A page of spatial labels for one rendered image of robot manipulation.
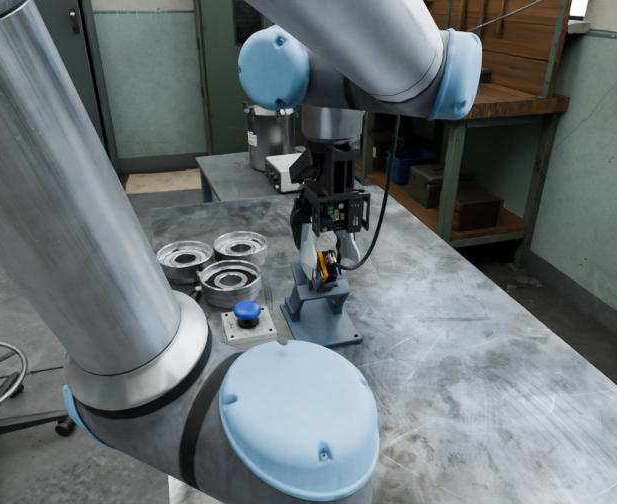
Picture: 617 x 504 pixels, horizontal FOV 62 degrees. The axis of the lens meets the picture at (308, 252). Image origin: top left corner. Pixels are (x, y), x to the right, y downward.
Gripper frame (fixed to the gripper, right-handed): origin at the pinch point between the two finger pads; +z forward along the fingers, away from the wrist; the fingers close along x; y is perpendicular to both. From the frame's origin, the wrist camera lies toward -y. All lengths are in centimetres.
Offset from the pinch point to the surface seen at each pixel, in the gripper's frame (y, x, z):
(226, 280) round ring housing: -17.2, -12.6, 10.0
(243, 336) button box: 3.5, -13.2, 7.3
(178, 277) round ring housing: -20.8, -20.7, 10.0
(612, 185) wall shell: -87, 149, 34
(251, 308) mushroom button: 1.2, -11.4, 4.4
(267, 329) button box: 2.9, -9.6, 7.3
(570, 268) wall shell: -96, 150, 76
